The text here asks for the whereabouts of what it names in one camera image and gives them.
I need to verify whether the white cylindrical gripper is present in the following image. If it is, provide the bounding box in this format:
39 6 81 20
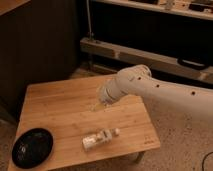
91 80 124 111

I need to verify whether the clear bottle with white cap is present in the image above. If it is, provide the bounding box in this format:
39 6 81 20
82 128 120 151

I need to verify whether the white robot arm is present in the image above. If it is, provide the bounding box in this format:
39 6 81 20
92 65 213 124

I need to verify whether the black ceramic bowl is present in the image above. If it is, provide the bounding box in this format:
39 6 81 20
12 128 54 169

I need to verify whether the long grey metal beam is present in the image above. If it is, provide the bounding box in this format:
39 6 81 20
80 37 213 84

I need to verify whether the dark wooden cabinet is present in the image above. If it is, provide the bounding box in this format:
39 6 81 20
0 0 79 118

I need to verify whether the thin metal pole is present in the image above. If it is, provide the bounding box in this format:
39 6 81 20
86 0 93 40

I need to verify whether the wooden shelf with items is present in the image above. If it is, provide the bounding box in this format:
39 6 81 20
93 0 213 21

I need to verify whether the black handle on beam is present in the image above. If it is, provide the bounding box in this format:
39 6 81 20
177 58 210 70

